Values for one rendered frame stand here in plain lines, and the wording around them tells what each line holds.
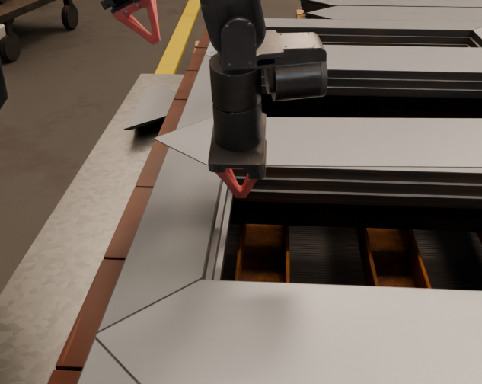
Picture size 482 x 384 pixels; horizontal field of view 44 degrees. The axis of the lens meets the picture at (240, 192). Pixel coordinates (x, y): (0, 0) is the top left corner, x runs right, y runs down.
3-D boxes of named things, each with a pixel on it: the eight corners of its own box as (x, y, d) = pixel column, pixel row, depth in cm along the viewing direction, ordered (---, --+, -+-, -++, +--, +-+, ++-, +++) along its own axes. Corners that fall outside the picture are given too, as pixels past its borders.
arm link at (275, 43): (211, -16, 64) (219, 20, 58) (317, -25, 65) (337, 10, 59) (217, 81, 72) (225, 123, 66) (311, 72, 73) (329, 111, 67)
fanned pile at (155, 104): (200, 86, 169) (199, 72, 167) (179, 146, 135) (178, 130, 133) (157, 85, 170) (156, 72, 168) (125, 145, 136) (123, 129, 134)
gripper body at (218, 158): (266, 123, 77) (266, 74, 72) (263, 177, 70) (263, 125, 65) (216, 123, 78) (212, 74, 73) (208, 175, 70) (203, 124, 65)
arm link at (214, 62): (205, 42, 67) (211, 69, 62) (267, 36, 67) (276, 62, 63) (210, 94, 71) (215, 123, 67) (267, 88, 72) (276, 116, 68)
